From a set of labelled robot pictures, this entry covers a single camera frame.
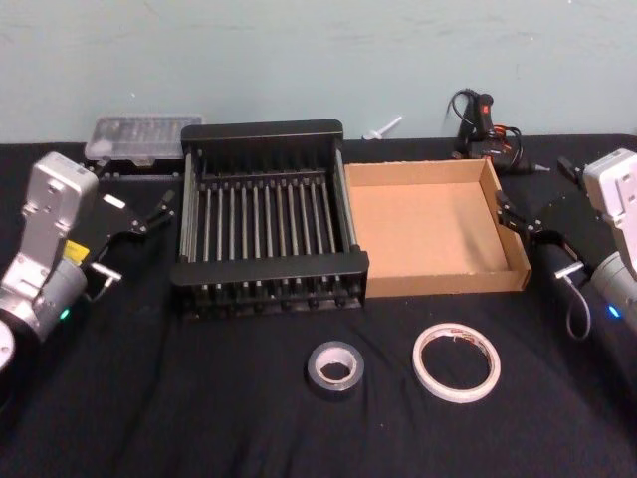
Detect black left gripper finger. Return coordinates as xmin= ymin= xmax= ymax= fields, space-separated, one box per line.
xmin=146 ymin=189 xmax=177 ymax=223
xmin=129 ymin=209 xmax=177 ymax=236

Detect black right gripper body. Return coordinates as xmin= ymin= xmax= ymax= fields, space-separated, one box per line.
xmin=531 ymin=191 xmax=614 ymax=280

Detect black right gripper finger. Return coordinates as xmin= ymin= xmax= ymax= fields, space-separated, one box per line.
xmin=499 ymin=210 xmax=545 ymax=243
xmin=494 ymin=189 xmax=527 ymax=225

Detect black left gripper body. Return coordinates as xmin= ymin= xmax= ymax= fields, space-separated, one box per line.
xmin=79 ymin=190 xmax=148 ymax=266

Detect clear plastic case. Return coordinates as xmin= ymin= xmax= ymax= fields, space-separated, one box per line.
xmin=82 ymin=114 xmax=207 ymax=180

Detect shallow brown cardboard tray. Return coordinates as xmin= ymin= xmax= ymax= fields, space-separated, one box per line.
xmin=343 ymin=157 xmax=532 ymax=299

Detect black rack with steel bars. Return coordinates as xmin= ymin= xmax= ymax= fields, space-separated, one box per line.
xmin=168 ymin=118 xmax=370 ymax=321

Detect roll of white tape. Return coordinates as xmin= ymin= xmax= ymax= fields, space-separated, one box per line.
xmin=411 ymin=323 xmax=503 ymax=403

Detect black table cloth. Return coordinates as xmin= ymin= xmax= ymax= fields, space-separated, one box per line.
xmin=0 ymin=132 xmax=637 ymax=478

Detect roll of silver tape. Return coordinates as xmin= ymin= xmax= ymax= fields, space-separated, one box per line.
xmin=304 ymin=340 xmax=365 ymax=400

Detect black corded tool red switch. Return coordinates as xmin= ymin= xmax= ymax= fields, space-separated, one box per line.
xmin=449 ymin=89 xmax=552 ymax=176

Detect right gripper thin dark cable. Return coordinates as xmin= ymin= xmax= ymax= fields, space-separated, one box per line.
xmin=553 ymin=262 xmax=593 ymax=342

